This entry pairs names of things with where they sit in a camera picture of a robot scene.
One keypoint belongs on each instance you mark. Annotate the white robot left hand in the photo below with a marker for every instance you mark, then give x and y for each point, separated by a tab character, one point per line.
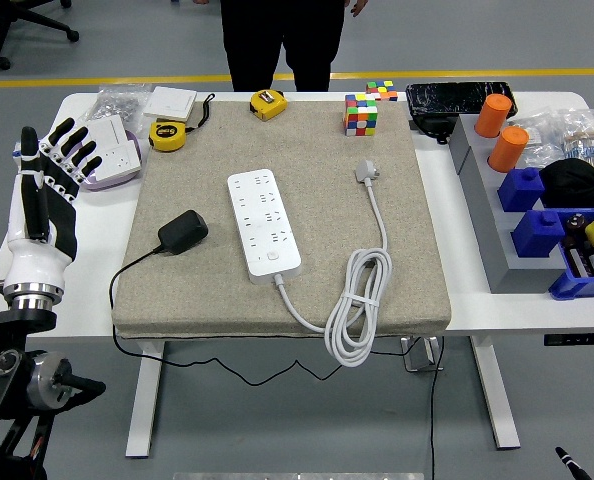
62	220

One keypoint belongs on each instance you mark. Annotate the person's left hand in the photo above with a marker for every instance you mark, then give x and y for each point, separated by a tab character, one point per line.
358	6

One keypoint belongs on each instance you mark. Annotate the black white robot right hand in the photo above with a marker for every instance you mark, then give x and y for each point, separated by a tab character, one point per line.
572	465

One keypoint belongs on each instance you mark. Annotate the black power adapter plug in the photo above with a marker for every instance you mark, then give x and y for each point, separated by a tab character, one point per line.
183	232

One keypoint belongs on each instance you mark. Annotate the white power strip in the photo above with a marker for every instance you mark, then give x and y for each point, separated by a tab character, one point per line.
264	230

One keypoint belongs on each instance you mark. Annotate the person's torso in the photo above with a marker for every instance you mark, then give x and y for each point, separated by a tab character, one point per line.
282	40

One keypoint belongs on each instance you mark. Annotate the small colourful puzzle cube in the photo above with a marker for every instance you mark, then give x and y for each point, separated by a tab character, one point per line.
383	91

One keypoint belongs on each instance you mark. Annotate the white table leg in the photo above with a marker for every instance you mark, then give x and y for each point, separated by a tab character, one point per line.
142	435
497	400

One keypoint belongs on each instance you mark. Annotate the large colourful puzzle cube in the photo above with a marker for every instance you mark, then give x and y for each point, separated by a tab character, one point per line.
361	117

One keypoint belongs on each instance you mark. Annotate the square yellow tape measure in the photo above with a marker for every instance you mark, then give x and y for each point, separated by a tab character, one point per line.
268	104

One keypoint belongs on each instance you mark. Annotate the black table control panel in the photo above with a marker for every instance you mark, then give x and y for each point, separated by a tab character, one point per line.
577	339

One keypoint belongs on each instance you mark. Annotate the black cracked tray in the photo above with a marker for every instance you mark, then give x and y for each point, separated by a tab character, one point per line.
447	97

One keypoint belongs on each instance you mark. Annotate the clear bag of screws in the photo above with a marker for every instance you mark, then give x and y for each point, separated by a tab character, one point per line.
117	102

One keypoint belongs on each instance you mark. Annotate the round yellow tape measure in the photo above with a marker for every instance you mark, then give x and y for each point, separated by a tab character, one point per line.
167	136

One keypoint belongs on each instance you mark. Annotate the orange cylinder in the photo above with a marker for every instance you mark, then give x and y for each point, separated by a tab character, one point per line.
492	117
507	150

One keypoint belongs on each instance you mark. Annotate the blue plastic bin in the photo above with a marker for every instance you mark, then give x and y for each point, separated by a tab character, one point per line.
577	289

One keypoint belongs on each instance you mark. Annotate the black office chair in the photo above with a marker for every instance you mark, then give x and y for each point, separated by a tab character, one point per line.
2	30

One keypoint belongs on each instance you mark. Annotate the clear plastic bag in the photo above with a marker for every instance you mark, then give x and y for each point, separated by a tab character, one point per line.
539	140

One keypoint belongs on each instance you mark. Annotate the blue plastic block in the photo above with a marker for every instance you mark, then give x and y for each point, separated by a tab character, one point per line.
519	190
537	235

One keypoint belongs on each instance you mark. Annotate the grey stepped block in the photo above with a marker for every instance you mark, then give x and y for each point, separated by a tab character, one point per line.
482	210

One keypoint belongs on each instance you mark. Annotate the dark brown bottle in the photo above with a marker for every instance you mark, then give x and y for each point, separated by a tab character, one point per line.
576	223

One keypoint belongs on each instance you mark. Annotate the clear bag of resistors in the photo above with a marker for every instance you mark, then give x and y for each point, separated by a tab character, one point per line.
587	140

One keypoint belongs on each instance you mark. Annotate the grey-brown mat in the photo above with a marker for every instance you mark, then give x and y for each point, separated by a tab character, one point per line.
327	285

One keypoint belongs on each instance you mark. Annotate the black cloth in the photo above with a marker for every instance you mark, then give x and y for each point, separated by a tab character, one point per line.
577	182

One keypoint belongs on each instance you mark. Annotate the white wall socket panel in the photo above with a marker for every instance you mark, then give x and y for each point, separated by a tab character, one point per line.
122	160

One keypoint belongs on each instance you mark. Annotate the white switch panel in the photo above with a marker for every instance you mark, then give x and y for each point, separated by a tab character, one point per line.
169	102

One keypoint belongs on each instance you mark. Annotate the metal bracket under table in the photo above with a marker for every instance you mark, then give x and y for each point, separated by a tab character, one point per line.
417	357

